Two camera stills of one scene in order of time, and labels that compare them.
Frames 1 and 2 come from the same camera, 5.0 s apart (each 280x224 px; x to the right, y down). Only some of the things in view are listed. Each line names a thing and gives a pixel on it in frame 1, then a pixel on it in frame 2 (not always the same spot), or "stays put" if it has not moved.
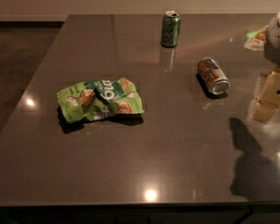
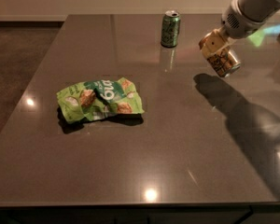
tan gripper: [278, 42] -> [238, 24]
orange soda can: [213, 76] -> [219, 52]
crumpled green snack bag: [92, 99] stays put
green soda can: [170, 29] stays put
